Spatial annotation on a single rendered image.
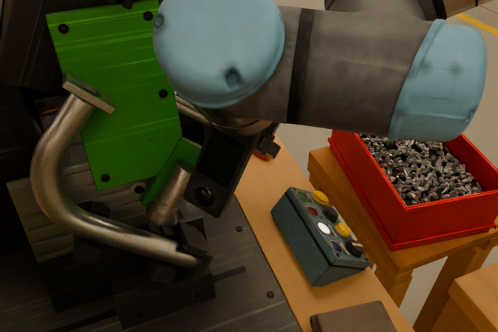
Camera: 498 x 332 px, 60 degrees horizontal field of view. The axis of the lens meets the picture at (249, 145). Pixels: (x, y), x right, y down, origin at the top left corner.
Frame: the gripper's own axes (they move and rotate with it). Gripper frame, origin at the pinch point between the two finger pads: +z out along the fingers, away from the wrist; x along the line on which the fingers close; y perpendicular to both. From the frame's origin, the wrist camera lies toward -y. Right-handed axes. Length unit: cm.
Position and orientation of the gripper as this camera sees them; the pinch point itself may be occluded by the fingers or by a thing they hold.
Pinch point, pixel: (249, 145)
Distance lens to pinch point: 57.9
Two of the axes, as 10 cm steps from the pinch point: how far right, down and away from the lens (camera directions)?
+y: 5.1, -8.6, 0.7
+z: 0.9, 1.3, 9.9
